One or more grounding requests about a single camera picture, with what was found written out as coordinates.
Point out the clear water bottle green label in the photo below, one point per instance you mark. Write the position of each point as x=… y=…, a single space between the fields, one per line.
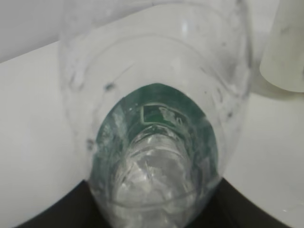
x=155 y=92

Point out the white paper cup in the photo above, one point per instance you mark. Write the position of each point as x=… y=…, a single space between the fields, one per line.
x=282 y=63

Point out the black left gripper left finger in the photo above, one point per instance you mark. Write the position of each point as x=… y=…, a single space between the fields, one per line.
x=76 y=210

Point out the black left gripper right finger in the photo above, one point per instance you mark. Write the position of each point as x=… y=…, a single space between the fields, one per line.
x=229 y=208

